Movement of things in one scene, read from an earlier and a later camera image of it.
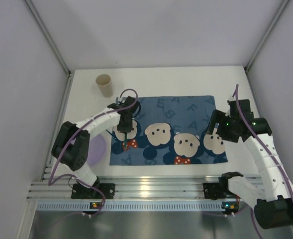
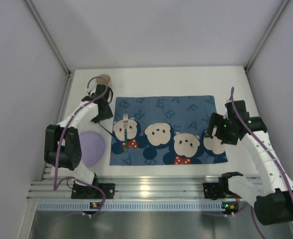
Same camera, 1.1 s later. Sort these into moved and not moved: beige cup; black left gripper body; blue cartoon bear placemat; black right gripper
Moved: black left gripper body
Not moved: blue cartoon bear placemat; black right gripper; beige cup
